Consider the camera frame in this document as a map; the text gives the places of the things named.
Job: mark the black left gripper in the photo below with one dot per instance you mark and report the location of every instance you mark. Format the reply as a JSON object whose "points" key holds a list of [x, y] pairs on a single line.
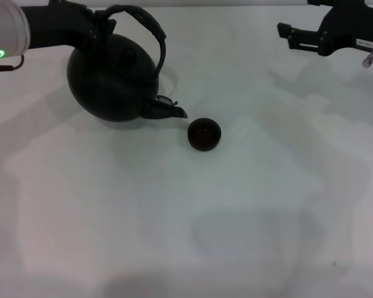
{"points": [[56, 25]]}

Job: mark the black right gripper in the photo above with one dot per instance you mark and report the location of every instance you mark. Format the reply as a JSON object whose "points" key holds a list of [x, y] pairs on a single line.
{"points": [[345, 28]]}

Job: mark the black round teapot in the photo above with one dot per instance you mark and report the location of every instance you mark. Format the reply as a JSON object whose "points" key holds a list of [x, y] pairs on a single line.
{"points": [[112, 80]]}

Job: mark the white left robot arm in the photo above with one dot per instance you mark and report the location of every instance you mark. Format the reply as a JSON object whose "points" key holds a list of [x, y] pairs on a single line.
{"points": [[6, 28]]}

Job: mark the small black teacup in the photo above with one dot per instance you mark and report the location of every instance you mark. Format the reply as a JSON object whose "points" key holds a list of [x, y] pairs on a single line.
{"points": [[204, 135]]}

